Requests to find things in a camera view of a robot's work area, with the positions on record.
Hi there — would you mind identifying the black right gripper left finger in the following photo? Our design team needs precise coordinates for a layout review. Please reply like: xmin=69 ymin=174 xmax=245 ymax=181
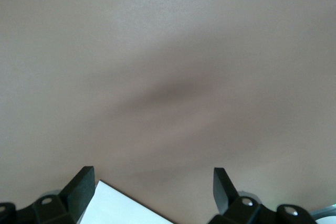
xmin=0 ymin=165 xmax=96 ymax=224

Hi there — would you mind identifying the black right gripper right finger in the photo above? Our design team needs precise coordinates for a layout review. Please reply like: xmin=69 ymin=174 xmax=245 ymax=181
xmin=208 ymin=167 xmax=316 ymax=224

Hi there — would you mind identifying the aluminium right arm base plate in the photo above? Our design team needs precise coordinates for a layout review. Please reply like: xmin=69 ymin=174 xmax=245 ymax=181
xmin=309 ymin=203 xmax=336 ymax=218

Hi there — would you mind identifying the white drawer cabinet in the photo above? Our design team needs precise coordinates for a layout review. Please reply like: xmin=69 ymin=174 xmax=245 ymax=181
xmin=77 ymin=180 xmax=174 ymax=224

